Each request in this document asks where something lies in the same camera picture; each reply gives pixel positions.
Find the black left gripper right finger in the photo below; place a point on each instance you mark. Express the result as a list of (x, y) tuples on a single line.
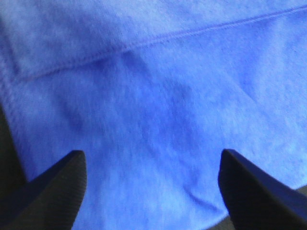
[(257, 201)]

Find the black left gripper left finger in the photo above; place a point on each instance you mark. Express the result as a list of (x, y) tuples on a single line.
[(49, 202)]

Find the blue microfiber towel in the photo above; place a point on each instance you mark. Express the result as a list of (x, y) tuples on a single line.
[(152, 91)]

